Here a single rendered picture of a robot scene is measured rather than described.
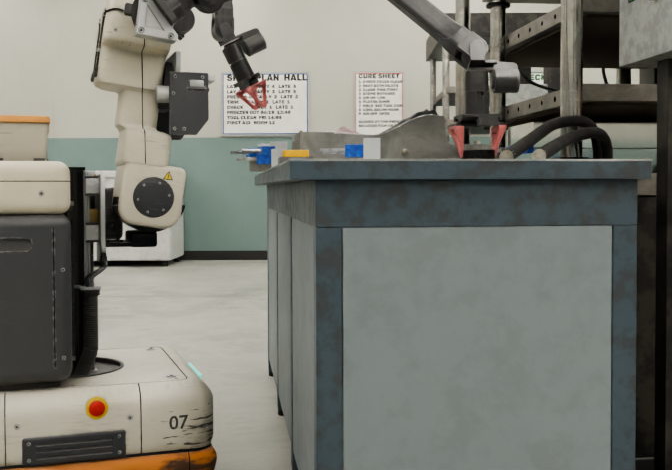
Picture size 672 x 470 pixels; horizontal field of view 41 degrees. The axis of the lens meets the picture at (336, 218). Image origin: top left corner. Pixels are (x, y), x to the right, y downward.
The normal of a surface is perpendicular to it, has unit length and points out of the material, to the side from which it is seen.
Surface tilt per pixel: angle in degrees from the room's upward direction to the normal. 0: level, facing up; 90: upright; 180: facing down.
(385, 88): 90
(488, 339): 90
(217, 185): 90
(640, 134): 90
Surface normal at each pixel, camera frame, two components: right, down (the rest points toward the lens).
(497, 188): 0.12, 0.03
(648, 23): -0.99, 0.00
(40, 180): 0.33, 0.03
